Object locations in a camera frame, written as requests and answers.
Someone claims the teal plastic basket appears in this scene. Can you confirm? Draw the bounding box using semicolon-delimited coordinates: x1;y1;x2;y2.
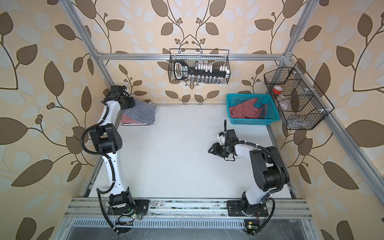
226;94;280;126

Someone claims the red capped clear bottle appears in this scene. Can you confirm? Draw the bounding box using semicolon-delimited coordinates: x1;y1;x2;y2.
273;85;292;111

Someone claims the blue white striped tank top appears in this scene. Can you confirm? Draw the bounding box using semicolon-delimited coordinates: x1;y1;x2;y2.
123;99;158;126

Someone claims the black wire basket back wall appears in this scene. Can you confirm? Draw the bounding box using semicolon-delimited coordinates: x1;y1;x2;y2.
167;48;231;85

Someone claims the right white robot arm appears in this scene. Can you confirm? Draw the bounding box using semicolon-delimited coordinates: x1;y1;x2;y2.
209;130;290;217

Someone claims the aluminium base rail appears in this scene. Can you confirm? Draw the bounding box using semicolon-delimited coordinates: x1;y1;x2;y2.
65;198;313;230

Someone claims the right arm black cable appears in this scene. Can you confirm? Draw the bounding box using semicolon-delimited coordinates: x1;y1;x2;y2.
223;119;286;235

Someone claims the aluminium frame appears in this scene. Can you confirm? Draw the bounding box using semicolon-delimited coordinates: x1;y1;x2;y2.
58;0;384;208

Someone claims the maroon garment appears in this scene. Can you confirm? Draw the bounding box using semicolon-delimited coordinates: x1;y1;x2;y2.
229;98;268;119

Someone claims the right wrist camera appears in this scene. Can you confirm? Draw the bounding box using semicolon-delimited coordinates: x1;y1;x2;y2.
218;132;227;146

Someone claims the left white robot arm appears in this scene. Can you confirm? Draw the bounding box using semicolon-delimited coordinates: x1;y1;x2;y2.
81;86;137;216

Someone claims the red white striped folded top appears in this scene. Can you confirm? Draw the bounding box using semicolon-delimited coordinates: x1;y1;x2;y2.
120;114;143;126

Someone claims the black wire basket wall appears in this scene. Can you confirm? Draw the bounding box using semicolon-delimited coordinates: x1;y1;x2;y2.
264;63;335;130
167;48;231;85

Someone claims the black wire basket right wall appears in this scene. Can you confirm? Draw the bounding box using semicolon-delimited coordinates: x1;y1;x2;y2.
264;63;335;130

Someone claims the black socket tool set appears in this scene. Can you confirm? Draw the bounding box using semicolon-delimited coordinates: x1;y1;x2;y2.
171;60;231;84

